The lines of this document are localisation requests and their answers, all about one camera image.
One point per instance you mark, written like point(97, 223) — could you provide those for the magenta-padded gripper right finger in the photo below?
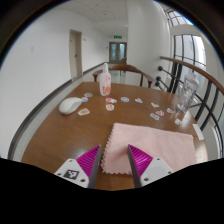
point(143, 165)

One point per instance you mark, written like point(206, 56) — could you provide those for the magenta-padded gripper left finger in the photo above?
point(87, 166)

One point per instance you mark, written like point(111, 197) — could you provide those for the pink towel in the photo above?
point(156, 146)

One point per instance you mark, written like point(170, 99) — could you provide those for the rectangular blue white sticker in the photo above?
point(154, 116)

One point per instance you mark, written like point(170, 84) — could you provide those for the red and pink sticker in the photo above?
point(160, 113)

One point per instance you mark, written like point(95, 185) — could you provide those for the square orange sticker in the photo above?
point(83, 112)

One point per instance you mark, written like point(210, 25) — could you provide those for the small white sticker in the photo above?
point(178, 121)
point(170, 110)

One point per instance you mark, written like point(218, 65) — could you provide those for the pale yellow sticker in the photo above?
point(155, 105)

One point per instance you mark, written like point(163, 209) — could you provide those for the orange and white sticker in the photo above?
point(109, 107)

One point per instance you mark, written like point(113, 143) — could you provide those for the white computer mouse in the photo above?
point(70, 105)

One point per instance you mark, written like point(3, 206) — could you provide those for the white paper card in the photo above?
point(198, 131)

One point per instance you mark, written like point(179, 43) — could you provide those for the blue triangular sticker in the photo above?
point(138, 100)

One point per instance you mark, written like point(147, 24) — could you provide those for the small round blue sticker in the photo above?
point(85, 99)

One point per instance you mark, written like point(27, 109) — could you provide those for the pink and white sticker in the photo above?
point(111, 100)

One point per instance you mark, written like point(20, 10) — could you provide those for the round white orange sticker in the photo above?
point(88, 94)

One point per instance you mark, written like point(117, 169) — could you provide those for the clear shaker bottle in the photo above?
point(187, 93)

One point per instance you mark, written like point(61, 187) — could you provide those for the white bottle with orange print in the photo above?
point(105, 83)

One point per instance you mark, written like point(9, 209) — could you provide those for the brown wooden chair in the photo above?
point(133, 69)

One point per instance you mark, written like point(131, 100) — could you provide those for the black railing with wooden handrail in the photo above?
point(200, 73)

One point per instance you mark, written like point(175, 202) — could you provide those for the white single door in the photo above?
point(75, 55)

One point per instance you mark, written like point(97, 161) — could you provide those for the grey double door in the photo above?
point(117, 52)

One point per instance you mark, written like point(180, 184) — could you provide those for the large black-framed window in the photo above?
point(188, 46)

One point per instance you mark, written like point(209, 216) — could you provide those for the green exit sign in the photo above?
point(117, 37)

